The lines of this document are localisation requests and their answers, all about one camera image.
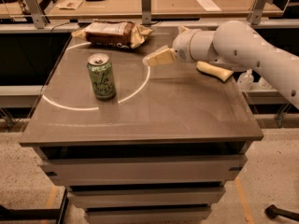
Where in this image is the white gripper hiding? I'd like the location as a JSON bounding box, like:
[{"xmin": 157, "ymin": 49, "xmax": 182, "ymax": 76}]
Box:
[{"xmin": 142, "ymin": 26, "xmax": 219, "ymax": 66}]

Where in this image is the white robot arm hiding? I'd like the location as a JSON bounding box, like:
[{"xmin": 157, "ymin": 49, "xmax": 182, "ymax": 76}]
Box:
[{"xmin": 143, "ymin": 21, "xmax": 299, "ymax": 107}]

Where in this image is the brown chip bag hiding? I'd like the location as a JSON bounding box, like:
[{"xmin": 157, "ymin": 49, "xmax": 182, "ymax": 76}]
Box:
[{"xmin": 72, "ymin": 21, "xmax": 153, "ymax": 49}]

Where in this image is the green soda can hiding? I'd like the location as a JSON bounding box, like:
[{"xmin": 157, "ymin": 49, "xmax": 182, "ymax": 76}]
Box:
[{"xmin": 87, "ymin": 53, "xmax": 116, "ymax": 100}]

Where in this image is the white paper sheet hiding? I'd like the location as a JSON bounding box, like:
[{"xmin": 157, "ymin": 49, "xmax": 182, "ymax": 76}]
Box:
[{"xmin": 197, "ymin": 0, "xmax": 221, "ymax": 12}]

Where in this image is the yellow sponge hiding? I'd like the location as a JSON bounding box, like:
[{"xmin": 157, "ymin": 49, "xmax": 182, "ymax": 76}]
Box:
[{"xmin": 196, "ymin": 62, "xmax": 234, "ymax": 82}]

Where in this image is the clear plastic bottle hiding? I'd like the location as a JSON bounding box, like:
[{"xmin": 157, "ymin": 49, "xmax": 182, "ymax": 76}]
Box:
[
  {"xmin": 258, "ymin": 77, "xmax": 272, "ymax": 90},
  {"xmin": 237, "ymin": 69, "xmax": 254, "ymax": 91}
]

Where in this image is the wooden desk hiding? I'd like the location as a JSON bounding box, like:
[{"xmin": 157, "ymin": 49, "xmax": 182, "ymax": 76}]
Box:
[{"xmin": 43, "ymin": 0, "xmax": 284, "ymax": 21}]

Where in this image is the grey drawer cabinet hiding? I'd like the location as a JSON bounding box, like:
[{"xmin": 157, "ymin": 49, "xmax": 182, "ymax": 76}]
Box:
[{"xmin": 21, "ymin": 28, "xmax": 263, "ymax": 224}]

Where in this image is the small paper note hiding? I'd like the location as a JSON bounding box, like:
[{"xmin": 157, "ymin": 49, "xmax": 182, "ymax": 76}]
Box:
[{"xmin": 57, "ymin": 0, "xmax": 83, "ymax": 10}]

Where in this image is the black chair base leg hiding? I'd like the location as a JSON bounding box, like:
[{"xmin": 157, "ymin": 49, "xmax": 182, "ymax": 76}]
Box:
[{"xmin": 264, "ymin": 204, "xmax": 299, "ymax": 221}]

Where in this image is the grey metal bracket centre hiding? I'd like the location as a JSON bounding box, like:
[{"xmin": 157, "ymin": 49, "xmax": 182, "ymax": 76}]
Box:
[{"xmin": 141, "ymin": 0, "xmax": 151, "ymax": 25}]

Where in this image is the grey metal bracket left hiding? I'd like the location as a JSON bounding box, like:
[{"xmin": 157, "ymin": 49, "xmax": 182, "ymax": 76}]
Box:
[{"xmin": 25, "ymin": 0, "xmax": 48, "ymax": 29}]

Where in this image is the black floor frame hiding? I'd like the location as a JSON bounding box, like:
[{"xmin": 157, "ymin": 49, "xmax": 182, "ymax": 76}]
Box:
[{"xmin": 0, "ymin": 190, "xmax": 68, "ymax": 224}]

